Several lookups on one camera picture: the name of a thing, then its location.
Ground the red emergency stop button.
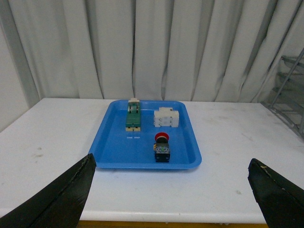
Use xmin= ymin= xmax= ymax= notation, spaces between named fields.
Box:
xmin=153 ymin=132 xmax=171 ymax=162

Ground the white circuit breaker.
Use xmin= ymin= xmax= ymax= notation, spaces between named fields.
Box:
xmin=153 ymin=107 xmax=180 ymax=128

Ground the green terminal block switch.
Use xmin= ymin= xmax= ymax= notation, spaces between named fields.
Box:
xmin=125 ymin=98 xmax=141 ymax=132

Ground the silver mesh three-tier rack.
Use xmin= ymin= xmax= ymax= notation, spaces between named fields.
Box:
xmin=261 ymin=50 xmax=304 ymax=138

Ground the grey curtain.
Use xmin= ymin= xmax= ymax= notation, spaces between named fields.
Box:
xmin=0 ymin=0 xmax=304 ymax=106

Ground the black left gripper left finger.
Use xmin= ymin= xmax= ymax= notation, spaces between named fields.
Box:
xmin=0 ymin=153 xmax=96 ymax=228

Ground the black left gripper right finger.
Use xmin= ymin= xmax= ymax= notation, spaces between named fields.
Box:
xmin=248 ymin=158 xmax=304 ymax=228

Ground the blue plastic tray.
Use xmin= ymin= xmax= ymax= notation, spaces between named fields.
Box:
xmin=89 ymin=100 xmax=202 ymax=170

